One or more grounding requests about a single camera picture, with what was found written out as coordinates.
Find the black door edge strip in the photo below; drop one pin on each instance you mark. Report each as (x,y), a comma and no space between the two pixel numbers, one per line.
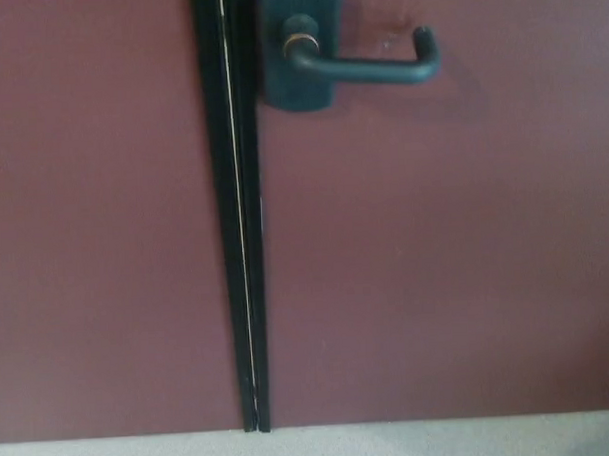
(222,166)
(248,190)

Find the plain maroon door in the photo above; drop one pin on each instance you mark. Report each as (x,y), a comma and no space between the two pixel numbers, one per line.
(94,220)

